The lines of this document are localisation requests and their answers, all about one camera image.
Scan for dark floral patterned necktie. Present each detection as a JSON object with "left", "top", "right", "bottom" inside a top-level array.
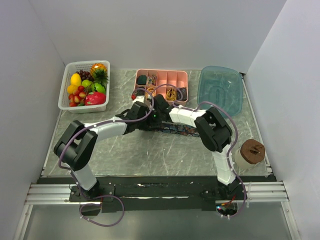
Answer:
[{"left": 151, "top": 123, "right": 200, "bottom": 137}]

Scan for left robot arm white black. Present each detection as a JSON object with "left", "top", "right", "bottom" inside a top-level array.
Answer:
[{"left": 53, "top": 101, "right": 153, "bottom": 201}]

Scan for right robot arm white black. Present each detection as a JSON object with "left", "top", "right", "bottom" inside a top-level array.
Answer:
[{"left": 152, "top": 94, "right": 247, "bottom": 201}]

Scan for rolled yellow tie right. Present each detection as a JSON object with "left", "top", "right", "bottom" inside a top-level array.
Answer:
[{"left": 165, "top": 88, "right": 177, "bottom": 102}]

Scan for rolled yellow tie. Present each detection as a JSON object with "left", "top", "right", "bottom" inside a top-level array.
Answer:
[
  {"left": 146, "top": 87, "right": 156, "bottom": 95},
  {"left": 165, "top": 88, "right": 177, "bottom": 102}
]

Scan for rolled yellow tie left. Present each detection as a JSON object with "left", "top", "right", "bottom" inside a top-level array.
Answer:
[{"left": 146, "top": 87, "right": 156, "bottom": 95}]

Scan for rolled dark patterned tie left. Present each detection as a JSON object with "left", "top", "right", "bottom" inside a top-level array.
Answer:
[{"left": 134, "top": 88, "right": 145, "bottom": 96}]

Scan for rolled dark patterned tie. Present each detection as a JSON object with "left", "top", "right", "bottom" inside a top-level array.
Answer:
[
  {"left": 134, "top": 88, "right": 145, "bottom": 96},
  {"left": 176, "top": 87, "right": 188, "bottom": 102}
]

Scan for rolled colourful dotted tie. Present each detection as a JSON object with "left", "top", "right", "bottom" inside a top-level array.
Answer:
[{"left": 146, "top": 74, "right": 157, "bottom": 86}]

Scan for rolled dark patterned tie right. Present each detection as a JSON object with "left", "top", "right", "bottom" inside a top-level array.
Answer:
[{"left": 176, "top": 87, "right": 188, "bottom": 102}]

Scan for pink compartment organizer box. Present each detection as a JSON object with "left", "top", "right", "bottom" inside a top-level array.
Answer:
[{"left": 133, "top": 69, "right": 188, "bottom": 106}]

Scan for rolled dark green tie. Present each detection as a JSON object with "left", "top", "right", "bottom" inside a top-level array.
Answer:
[{"left": 136, "top": 75, "right": 148, "bottom": 85}]

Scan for pink dragon fruit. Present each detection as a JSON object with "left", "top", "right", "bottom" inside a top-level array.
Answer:
[{"left": 84, "top": 91, "right": 107, "bottom": 106}]

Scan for red cherry bunch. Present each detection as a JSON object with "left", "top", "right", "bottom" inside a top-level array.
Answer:
[{"left": 68, "top": 85, "right": 87, "bottom": 107}]

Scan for light green pear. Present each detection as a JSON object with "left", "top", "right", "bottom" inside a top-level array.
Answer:
[{"left": 81, "top": 79, "right": 93, "bottom": 88}]

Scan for orange pineapple with leaves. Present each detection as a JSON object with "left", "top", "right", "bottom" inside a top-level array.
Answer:
[{"left": 90, "top": 63, "right": 109, "bottom": 85}]

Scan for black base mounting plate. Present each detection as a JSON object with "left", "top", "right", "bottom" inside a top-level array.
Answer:
[{"left": 65, "top": 176, "right": 248, "bottom": 213}]

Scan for teal translucent plastic tub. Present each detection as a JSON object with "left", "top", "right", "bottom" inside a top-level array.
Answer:
[{"left": 197, "top": 66, "right": 243, "bottom": 117}]

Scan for dark purple grapes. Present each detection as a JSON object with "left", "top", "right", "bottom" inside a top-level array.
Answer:
[{"left": 75, "top": 70, "right": 94, "bottom": 82}]

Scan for yellow lemon lower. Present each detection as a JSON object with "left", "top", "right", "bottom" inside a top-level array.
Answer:
[{"left": 67, "top": 84, "right": 78, "bottom": 95}]

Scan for yellow lemon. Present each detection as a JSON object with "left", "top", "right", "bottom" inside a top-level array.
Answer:
[
  {"left": 67, "top": 84, "right": 78, "bottom": 95},
  {"left": 70, "top": 73, "right": 82, "bottom": 87}
]

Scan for yellow lemon upper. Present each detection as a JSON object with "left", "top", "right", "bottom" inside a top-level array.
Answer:
[{"left": 70, "top": 73, "right": 82, "bottom": 87}]

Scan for white plastic fruit basket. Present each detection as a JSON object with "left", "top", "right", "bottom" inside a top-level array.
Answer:
[{"left": 58, "top": 60, "right": 111, "bottom": 114}]

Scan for brown lidded white cup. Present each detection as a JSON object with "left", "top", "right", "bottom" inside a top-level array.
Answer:
[{"left": 234, "top": 139, "right": 266, "bottom": 170}]

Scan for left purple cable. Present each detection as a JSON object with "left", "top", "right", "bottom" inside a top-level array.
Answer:
[{"left": 57, "top": 87, "right": 155, "bottom": 228}]

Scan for purple cable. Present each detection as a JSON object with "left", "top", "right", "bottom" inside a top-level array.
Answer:
[
  {"left": 57, "top": 87, "right": 155, "bottom": 228},
  {"left": 143, "top": 84, "right": 248, "bottom": 221}
]

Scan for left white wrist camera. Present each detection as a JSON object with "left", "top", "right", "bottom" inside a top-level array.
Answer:
[{"left": 131, "top": 94, "right": 145, "bottom": 104}]

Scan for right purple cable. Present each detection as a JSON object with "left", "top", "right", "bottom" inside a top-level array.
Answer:
[{"left": 143, "top": 84, "right": 248, "bottom": 221}]

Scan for aluminium rail frame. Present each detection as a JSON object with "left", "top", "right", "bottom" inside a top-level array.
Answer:
[{"left": 24, "top": 175, "right": 289, "bottom": 205}]

